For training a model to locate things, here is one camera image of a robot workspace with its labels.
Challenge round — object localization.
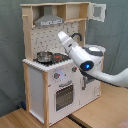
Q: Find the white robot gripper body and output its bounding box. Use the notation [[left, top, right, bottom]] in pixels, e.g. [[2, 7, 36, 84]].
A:
[[58, 31, 77, 53]]

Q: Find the white microwave door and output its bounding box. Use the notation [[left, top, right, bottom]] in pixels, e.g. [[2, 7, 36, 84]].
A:
[[87, 3, 106, 22]]

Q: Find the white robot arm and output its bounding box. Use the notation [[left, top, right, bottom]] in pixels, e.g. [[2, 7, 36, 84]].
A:
[[58, 31, 128, 87]]

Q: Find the wooden toy play kitchen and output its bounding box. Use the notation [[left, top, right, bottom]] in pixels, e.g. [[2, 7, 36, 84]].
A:
[[22, 2, 101, 127]]

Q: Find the black toy stovetop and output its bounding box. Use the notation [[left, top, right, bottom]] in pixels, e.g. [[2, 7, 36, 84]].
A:
[[33, 52, 73, 66]]

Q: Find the right red stove knob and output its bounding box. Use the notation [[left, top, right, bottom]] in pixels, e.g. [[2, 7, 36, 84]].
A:
[[71, 66, 78, 73]]

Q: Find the small metal pot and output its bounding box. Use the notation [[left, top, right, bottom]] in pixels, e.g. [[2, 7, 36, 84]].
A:
[[37, 51, 53, 63]]

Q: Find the grey toy range hood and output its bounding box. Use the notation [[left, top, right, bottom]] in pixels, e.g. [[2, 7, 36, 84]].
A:
[[34, 5, 64, 27]]

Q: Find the toy oven door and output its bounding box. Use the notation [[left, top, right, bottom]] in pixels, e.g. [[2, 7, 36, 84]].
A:
[[55, 81, 74, 111]]

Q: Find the grey cabinet door handle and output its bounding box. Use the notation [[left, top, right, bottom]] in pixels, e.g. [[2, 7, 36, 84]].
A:
[[82, 77, 86, 90]]

